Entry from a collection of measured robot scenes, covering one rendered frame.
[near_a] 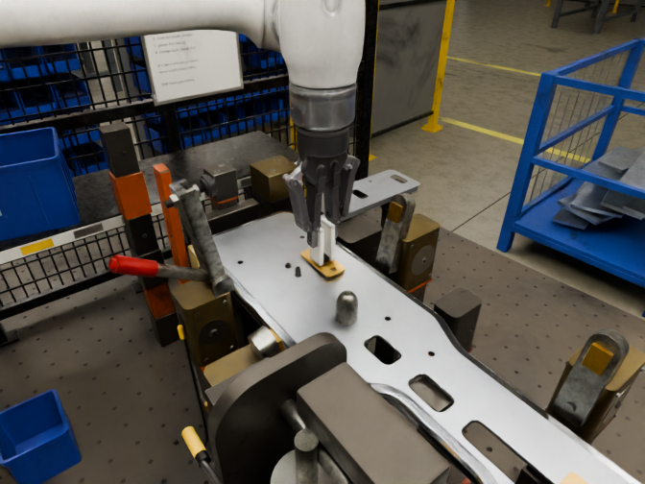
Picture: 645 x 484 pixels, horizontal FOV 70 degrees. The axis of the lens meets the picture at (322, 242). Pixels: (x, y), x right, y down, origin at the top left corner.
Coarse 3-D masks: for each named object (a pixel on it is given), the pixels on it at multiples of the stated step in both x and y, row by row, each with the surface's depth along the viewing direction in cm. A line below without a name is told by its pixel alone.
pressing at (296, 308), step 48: (240, 240) 84; (288, 240) 84; (336, 240) 85; (240, 288) 72; (288, 288) 73; (336, 288) 73; (384, 288) 73; (288, 336) 64; (336, 336) 64; (384, 336) 64; (432, 336) 64; (384, 384) 57; (480, 384) 58; (432, 432) 52; (528, 432) 52; (480, 480) 47; (624, 480) 48
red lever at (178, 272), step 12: (108, 264) 55; (120, 264) 54; (132, 264) 55; (144, 264) 57; (156, 264) 58; (168, 264) 60; (144, 276) 57; (156, 276) 58; (168, 276) 59; (180, 276) 61; (192, 276) 62; (204, 276) 63
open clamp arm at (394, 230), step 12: (396, 204) 74; (408, 204) 73; (396, 216) 74; (408, 216) 74; (384, 228) 78; (396, 228) 75; (408, 228) 76; (384, 240) 78; (396, 240) 76; (384, 252) 79; (396, 252) 77; (384, 264) 79; (396, 264) 79
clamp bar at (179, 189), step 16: (208, 176) 57; (176, 192) 55; (192, 192) 55; (208, 192) 57; (192, 208) 56; (192, 224) 57; (192, 240) 61; (208, 240) 60; (208, 256) 61; (208, 272) 62; (224, 272) 64
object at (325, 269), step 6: (306, 252) 80; (306, 258) 78; (324, 258) 77; (312, 264) 77; (324, 264) 77; (330, 264) 77; (336, 264) 77; (324, 270) 76; (330, 270) 76; (336, 270) 76; (342, 270) 76; (330, 276) 74
